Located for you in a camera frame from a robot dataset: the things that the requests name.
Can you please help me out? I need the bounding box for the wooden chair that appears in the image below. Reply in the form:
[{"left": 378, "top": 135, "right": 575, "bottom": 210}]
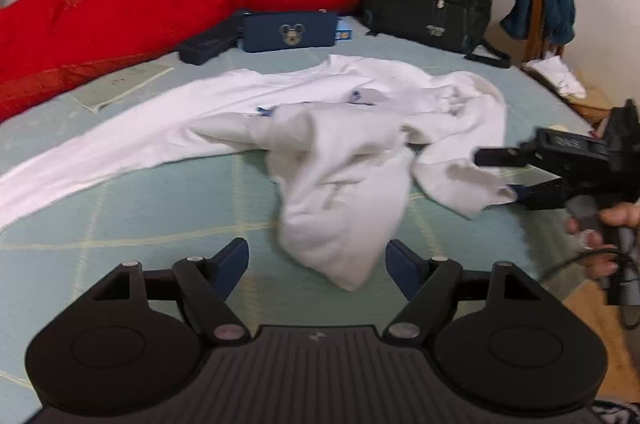
[{"left": 522, "top": 0, "right": 568, "bottom": 65}]

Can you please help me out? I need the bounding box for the navy mouse print pouch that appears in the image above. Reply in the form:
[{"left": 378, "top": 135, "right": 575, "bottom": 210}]
[{"left": 241, "top": 10, "right": 340, "bottom": 53}]

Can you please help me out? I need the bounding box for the person's star print clothing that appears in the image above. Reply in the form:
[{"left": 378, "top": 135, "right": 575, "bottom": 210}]
[{"left": 592, "top": 399, "right": 640, "bottom": 424}]

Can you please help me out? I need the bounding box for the person's right hand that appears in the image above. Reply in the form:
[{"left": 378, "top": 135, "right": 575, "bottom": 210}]
[{"left": 566, "top": 203, "right": 640, "bottom": 280}]

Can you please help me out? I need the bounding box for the black cable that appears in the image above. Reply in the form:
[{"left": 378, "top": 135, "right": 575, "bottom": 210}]
[{"left": 540, "top": 249, "right": 621, "bottom": 285}]

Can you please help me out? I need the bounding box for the flat cardboard piece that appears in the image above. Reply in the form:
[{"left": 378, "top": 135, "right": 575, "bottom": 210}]
[{"left": 565, "top": 74, "right": 616, "bottom": 125}]

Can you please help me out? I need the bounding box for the pale green booklet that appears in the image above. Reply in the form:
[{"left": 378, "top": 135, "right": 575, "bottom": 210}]
[{"left": 71, "top": 62, "right": 176, "bottom": 113}]

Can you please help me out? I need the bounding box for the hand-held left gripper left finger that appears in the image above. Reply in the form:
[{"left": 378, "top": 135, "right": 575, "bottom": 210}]
[{"left": 94, "top": 238, "right": 251, "bottom": 346}]

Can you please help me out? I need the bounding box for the white printed sweatshirt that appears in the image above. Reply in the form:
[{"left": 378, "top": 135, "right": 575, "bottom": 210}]
[{"left": 0, "top": 54, "right": 518, "bottom": 292}]

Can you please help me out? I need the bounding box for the white cloth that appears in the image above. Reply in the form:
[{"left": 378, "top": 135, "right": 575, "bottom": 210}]
[{"left": 525, "top": 56, "right": 587, "bottom": 100}]

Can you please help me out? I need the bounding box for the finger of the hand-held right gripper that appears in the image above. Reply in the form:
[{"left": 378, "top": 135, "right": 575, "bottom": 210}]
[
  {"left": 474, "top": 146, "right": 538, "bottom": 167},
  {"left": 510, "top": 181, "right": 571, "bottom": 211}
]

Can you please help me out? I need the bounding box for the red quilt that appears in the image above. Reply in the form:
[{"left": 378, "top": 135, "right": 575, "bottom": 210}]
[{"left": 0, "top": 0, "right": 376, "bottom": 122}]

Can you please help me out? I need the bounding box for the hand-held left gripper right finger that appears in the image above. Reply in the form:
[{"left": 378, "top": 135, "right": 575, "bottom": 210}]
[{"left": 382, "top": 240, "right": 546, "bottom": 346}]

